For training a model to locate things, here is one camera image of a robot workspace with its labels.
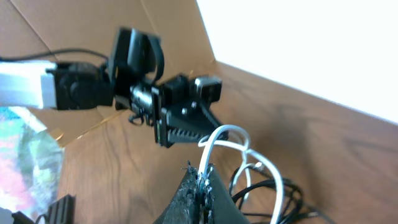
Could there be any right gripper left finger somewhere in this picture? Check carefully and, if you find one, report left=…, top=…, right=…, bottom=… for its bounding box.
left=154, top=166, right=200, bottom=224

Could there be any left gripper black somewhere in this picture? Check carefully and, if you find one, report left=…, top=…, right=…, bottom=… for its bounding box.
left=152, top=74, right=223, bottom=148

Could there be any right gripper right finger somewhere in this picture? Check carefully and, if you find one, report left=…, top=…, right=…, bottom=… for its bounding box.
left=203, top=164, right=249, bottom=224

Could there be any white usb cable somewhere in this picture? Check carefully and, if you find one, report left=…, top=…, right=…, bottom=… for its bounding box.
left=197, top=124, right=285, bottom=224

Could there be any black usb cable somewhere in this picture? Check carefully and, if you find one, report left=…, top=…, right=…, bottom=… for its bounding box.
left=228, top=166, right=338, bottom=224

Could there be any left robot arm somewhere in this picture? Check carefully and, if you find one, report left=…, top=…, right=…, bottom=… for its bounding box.
left=1, top=27, right=222, bottom=147

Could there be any brown cardboard panel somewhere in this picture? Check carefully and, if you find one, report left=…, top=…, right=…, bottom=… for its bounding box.
left=1, top=0, right=215, bottom=147

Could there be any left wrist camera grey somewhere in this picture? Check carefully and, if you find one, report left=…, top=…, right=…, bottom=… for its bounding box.
left=191, top=76, right=222, bottom=103

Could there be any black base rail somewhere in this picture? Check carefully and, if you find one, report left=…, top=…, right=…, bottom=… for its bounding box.
left=11, top=194, right=76, bottom=224

